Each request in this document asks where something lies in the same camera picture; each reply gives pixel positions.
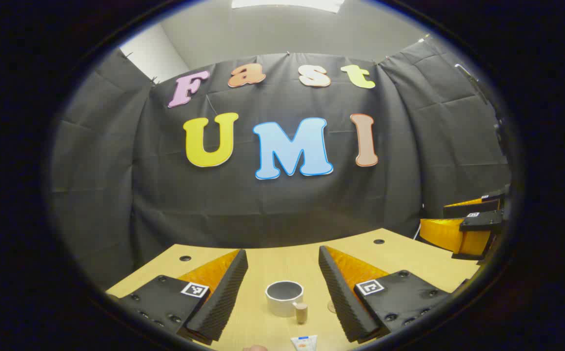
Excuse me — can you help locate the light wooden desktop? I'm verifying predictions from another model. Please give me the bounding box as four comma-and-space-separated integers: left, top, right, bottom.
106, 228, 481, 351

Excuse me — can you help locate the white toothpaste tube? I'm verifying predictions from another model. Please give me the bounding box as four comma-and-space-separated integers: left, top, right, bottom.
290, 335, 318, 351

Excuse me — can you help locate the white cup with wooden handle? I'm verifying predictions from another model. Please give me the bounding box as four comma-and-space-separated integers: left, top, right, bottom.
264, 280, 309, 325

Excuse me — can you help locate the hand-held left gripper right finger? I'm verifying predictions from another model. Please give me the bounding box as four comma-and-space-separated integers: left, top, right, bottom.
318, 245, 452, 344

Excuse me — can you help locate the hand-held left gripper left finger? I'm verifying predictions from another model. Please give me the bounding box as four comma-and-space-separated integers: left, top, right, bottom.
116, 249, 249, 346

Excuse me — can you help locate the ceiling light panel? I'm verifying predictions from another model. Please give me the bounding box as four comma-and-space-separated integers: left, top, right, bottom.
231, 0, 344, 14

